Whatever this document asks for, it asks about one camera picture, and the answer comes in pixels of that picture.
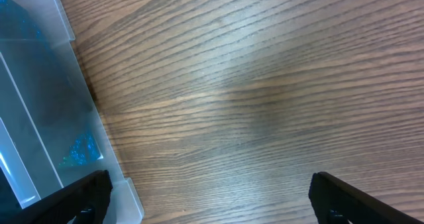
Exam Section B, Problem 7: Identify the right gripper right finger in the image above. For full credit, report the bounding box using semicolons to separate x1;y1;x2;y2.
308;172;423;224

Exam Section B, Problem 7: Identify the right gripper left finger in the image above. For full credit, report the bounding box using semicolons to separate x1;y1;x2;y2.
9;170;113;224

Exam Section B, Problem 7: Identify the sparkly blue sequin cloth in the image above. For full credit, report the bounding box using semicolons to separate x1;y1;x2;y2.
1;0;100;167

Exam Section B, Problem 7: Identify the clear plastic storage bin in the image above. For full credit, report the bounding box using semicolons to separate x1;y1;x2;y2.
1;0;144;223

